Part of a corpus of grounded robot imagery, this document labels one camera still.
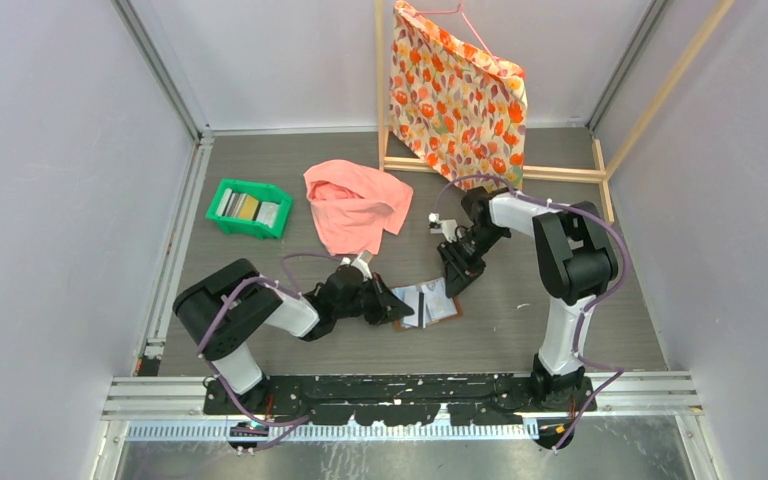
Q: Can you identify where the pink hanger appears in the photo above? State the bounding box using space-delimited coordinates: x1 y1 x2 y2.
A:
420 0 497 63

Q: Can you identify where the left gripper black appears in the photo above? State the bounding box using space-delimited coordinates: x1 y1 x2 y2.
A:
334 271 413 326

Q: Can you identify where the white patterned credit card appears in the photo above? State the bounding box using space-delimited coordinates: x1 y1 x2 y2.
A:
421 277 458 323

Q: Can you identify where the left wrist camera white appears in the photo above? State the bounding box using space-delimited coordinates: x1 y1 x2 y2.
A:
350 251 374 279

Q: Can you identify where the stack of cards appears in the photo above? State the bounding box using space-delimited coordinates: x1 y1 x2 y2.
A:
215 188 281 227

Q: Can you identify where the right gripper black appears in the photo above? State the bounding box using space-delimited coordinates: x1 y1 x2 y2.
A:
437 225 508 298

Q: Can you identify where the grey credit card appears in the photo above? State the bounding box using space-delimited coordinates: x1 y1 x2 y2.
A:
393 286 426 329

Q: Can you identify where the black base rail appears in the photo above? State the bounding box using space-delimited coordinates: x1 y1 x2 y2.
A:
201 373 596 427

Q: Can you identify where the wooden rack frame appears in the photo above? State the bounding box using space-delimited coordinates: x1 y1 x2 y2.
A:
373 1 735 222

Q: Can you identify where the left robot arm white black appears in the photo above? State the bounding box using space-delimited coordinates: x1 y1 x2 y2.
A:
173 254 415 414

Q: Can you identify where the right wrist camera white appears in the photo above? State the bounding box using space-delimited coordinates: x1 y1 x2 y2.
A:
428 212 458 242

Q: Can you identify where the floral fabric bag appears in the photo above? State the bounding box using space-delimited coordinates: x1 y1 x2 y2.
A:
388 1 528 190

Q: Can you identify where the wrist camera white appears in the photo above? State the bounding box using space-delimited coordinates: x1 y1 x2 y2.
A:
428 212 458 242
350 251 374 279

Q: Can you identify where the green card tray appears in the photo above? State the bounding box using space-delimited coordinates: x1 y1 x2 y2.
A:
205 178 294 240

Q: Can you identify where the pink cloth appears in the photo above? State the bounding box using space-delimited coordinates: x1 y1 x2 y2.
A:
303 159 414 255

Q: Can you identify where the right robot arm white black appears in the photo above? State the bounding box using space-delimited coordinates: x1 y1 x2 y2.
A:
428 188 621 411

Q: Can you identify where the brown leather card holder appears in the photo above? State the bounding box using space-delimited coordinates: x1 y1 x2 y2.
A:
392 277 463 331

